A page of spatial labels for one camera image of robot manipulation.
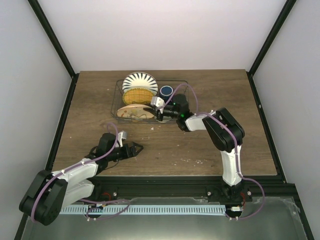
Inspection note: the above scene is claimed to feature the black wire dish rack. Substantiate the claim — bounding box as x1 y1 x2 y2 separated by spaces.
110 79 191 125

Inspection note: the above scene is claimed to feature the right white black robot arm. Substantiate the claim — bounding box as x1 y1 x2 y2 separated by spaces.
143 94 245 202

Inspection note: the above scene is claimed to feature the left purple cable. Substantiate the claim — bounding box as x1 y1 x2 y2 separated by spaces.
29 122 131 223

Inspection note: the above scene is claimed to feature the black frame post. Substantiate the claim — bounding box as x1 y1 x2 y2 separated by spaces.
27 0 77 78
249 0 298 76

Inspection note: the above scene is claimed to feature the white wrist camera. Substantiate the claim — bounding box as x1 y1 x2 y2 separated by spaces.
116 130 128 148
150 96 165 109

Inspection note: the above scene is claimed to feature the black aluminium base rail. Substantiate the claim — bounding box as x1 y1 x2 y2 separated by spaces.
89 175 298 203

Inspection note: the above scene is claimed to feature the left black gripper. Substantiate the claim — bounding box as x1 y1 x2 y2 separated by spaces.
107 142 144 162

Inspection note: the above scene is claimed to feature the right black frame post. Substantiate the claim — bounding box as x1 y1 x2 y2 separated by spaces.
249 0 298 76

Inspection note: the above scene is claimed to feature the light blue slotted cable duct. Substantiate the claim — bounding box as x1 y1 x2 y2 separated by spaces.
60 204 226 216

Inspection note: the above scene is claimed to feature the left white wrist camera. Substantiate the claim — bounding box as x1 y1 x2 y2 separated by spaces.
116 130 128 148

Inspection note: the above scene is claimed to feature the blue striped white plate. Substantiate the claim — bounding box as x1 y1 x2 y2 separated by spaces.
122 72 159 95

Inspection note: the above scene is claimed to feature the left black frame post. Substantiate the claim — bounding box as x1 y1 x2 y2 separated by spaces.
27 0 77 78

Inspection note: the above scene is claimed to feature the woven bamboo pattern plate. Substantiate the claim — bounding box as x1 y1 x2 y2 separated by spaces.
122 88 155 105

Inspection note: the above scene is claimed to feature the purple cable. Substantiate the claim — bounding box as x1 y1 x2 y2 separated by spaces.
29 122 131 223
162 83 266 221

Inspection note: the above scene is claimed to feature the dark blue mug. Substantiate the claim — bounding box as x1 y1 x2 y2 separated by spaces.
159 85 174 99

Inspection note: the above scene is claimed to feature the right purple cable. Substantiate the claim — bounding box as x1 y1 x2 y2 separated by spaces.
162 83 266 221

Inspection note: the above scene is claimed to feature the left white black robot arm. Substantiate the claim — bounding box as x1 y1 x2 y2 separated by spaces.
18 131 144 226

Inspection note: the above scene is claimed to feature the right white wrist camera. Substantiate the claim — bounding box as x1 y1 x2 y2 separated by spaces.
150 96 165 109

